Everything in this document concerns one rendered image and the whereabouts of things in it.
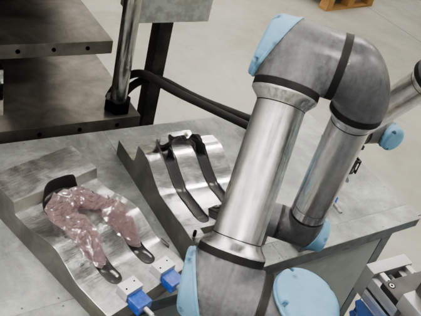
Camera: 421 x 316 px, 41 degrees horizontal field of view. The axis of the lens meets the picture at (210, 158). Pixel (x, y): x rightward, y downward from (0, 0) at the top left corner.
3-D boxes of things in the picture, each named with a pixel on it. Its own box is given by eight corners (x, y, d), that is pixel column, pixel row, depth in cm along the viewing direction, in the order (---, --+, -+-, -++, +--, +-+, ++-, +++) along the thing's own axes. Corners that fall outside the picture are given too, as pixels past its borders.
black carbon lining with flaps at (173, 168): (242, 217, 161) (252, 193, 155) (195, 229, 152) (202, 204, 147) (187, 145, 183) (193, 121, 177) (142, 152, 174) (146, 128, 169)
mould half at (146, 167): (264, 244, 164) (277, 211, 156) (187, 266, 151) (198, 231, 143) (185, 143, 195) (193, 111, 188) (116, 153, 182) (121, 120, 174)
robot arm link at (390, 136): (369, 154, 155) (348, 130, 163) (400, 152, 160) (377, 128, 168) (380, 131, 151) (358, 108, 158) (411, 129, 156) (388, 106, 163)
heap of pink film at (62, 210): (148, 242, 146) (153, 221, 142) (93, 273, 134) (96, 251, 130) (86, 186, 158) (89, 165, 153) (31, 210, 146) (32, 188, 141)
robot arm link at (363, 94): (418, 42, 95) (322, 230, 127) (356, 22, 96) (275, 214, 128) (420, 75, 87) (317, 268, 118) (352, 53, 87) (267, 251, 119)
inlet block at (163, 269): (198, 303, 138) (202, 288, 135) (183, 313, 135) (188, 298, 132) (162, 269, 144) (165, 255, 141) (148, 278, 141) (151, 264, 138)
